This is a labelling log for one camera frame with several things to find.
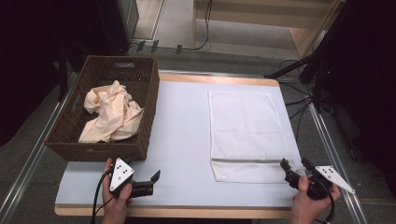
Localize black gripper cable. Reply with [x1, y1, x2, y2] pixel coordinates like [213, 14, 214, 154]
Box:
[90, 166, 115, 224]
[316, 192, 336, 224]

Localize black stand leg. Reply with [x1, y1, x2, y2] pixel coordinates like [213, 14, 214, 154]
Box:
[263, 52, 316, 79]

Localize dark curtain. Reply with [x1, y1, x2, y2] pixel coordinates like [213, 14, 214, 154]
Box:
[0, 0, 104, 147]
[306, 0, 396, 200]

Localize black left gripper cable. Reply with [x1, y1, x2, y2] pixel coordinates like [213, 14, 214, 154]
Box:
[90, 166, 115, 224]

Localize dark cabinet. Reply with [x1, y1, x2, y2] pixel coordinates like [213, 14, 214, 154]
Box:
[94, 0, 140, 56]

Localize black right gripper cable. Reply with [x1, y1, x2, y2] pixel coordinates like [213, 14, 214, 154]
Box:
[316, 192, 336, 224]

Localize cream cloth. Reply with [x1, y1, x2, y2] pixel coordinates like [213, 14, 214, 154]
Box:
[78, 79, 145, 144]

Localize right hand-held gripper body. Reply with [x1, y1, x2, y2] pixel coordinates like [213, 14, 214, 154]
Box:
[306, 165, 356, 201]

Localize black floor cables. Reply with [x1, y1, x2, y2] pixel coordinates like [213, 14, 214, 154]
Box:
[277, 58, 316, 143]

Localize metal floor rail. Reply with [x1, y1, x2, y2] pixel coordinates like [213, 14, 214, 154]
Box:
[0, 72, 79, 217]
[306, 101, 370, 224]

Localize black hanging cable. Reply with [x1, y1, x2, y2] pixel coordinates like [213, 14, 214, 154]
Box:
[191, 0, 214, 52]

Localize white mesh laundry bag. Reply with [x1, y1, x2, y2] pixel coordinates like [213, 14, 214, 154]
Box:
[208, 90, 295, 184]

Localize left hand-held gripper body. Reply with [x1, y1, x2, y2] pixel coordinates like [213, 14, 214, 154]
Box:
[109, 157, 141, 199]

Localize light wooden shelf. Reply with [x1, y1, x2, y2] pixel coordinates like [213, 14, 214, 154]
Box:
[191, 0, 345, 60]

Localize brown wicker basket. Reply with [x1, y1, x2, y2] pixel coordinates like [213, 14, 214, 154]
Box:
[44, 55, 161, 162]

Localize wooden strip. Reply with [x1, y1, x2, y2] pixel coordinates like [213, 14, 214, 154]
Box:
[54, 73, 304, 219]

